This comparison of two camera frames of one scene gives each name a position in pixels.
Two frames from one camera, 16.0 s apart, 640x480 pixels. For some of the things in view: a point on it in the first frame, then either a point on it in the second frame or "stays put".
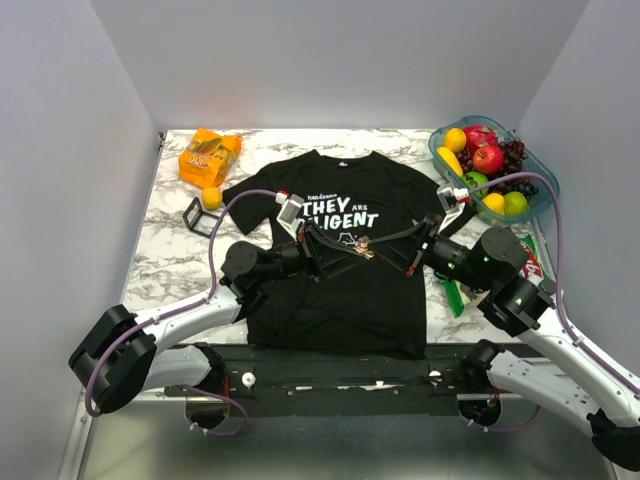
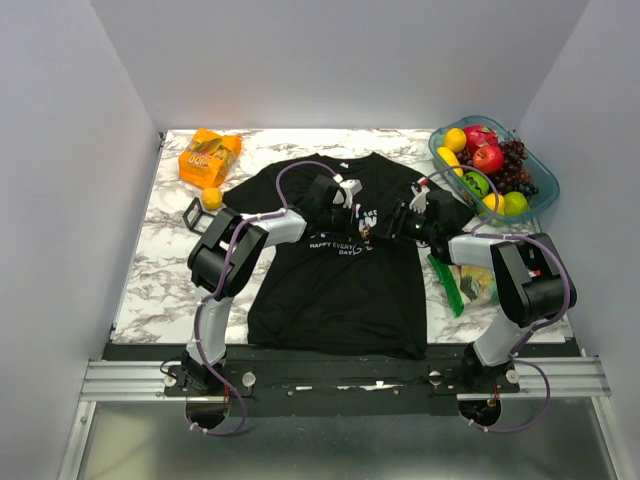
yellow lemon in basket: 455,139 stays put
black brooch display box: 199,221 stays put
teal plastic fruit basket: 504,181 stays put
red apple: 488,159 stays put
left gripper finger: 322,238 → 360,228
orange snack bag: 209,158 stays put
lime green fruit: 515,204 stays put
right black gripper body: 450,258 → 414,226
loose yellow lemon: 212,198 stays put
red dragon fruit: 479,136 stays put
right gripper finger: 429,222 → 398,215
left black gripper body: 285,261 → 336,219
